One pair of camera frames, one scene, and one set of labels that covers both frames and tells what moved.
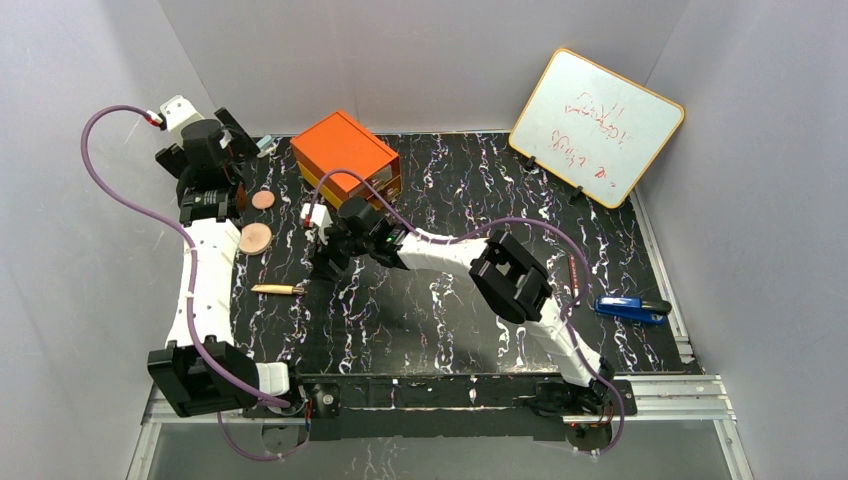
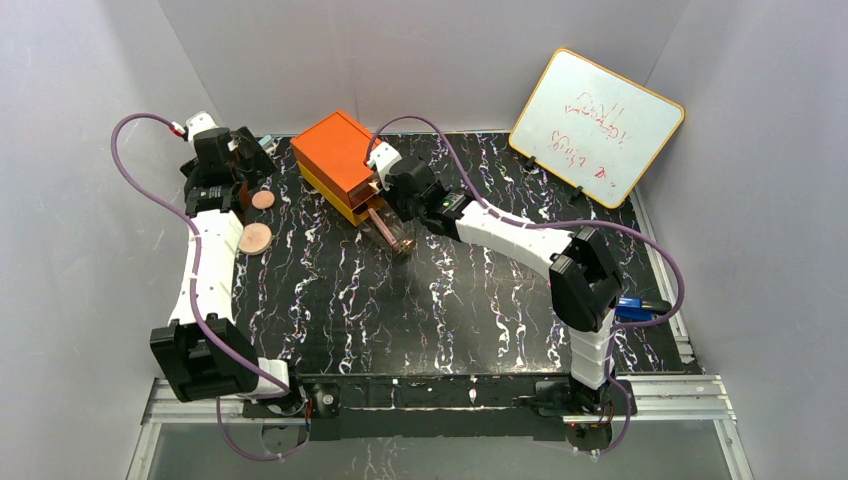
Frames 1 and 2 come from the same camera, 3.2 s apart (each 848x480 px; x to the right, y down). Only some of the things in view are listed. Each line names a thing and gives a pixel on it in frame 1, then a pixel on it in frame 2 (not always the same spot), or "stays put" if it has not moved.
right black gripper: x=328 y=246 -> x=390 y=183
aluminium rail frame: x=640 y=399 stays put
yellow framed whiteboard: x=592 y=131 stays put
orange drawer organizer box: x=338 y=142 stays put
